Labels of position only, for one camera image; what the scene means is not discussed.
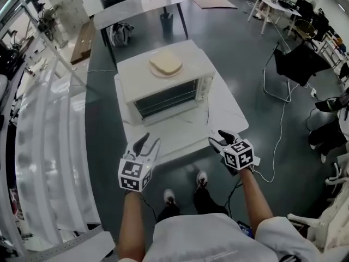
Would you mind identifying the wooden bench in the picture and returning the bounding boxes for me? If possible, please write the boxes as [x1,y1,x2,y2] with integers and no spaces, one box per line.
[70,20,97,65]

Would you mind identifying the small white table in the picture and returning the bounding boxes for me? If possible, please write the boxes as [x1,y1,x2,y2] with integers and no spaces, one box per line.
[113,72,249,166]

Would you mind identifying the black desk chair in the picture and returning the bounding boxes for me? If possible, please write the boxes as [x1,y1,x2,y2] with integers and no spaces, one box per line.
[295,0,314,19]
[312,8,339,42]

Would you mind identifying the white cable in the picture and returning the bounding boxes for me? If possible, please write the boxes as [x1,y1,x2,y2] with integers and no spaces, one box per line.
[255,83,314,183]

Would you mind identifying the white toaster oven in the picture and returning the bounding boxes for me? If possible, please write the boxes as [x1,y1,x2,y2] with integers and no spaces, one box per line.
[116,39,218,128]

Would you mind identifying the white desk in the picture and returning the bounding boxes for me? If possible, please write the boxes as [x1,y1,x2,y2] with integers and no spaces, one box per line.
[247,0,303,35]

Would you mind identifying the dark bin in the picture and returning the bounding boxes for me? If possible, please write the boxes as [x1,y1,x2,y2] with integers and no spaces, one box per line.
[159,13,175,39]

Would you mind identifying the person's shoe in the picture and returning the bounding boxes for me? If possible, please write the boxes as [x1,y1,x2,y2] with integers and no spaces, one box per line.
[163,189,176,206]
[195,170,208,188]

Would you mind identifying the white table with dark legs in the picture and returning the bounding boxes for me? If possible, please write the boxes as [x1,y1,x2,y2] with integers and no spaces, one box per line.
[93,0,189,62]

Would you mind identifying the person's left shoe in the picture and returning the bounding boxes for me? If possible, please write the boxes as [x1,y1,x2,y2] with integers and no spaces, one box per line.
[163,189,176,206]

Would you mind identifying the white ornate chair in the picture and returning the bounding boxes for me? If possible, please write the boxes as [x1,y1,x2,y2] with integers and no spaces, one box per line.
[286,161,349,255]

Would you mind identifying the round pale plate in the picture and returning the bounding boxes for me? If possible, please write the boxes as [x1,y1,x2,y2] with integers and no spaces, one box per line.
[149,61,184,78]

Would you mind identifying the blue device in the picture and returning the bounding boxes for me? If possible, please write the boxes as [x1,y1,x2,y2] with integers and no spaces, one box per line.
[236,219,255,239]

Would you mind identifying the person's white t-shirt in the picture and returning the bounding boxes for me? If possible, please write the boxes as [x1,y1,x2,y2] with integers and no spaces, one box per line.
[149,213,321,262]

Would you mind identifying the person's right forearm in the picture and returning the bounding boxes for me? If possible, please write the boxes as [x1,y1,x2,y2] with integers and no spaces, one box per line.
[239,168,274,239]

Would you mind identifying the person's black trousers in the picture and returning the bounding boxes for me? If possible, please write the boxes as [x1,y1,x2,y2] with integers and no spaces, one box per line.
[157,187,230,223]

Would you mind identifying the grey backpack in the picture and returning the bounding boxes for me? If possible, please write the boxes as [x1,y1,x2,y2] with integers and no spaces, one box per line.
[108,22,134,48]

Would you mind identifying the rattan chair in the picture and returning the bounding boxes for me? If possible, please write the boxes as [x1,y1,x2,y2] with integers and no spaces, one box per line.
[293,19,317,41]

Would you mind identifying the brown floor mat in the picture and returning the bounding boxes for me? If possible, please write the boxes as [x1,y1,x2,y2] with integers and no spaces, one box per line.
[185,0,238,10]

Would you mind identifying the white glass oven door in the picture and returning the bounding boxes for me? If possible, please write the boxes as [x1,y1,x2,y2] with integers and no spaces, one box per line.
[133,97,209,128]

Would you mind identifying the thick bread slice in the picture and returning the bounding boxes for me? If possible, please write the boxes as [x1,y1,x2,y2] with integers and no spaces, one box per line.
[148,50,183,75]

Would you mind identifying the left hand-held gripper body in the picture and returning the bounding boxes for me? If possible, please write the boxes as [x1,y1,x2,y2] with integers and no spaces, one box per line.
[117,153,156,193]

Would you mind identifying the black mesh office chair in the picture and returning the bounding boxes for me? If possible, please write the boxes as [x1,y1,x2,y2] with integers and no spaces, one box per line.
[263,43,333,103]

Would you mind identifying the person's right shoe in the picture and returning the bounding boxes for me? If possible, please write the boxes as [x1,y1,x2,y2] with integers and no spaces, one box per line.
[195,170,208,188]

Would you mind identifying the white metal shelf rack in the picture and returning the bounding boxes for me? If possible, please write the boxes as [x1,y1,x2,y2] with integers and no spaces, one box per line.
[0,28,117,262]

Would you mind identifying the person's left forearm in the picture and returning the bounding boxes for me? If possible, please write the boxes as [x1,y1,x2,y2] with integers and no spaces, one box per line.
[117,191,149,262]

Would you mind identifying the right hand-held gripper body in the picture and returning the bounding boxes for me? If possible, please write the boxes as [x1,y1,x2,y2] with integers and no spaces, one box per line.
[220,138,261,176]

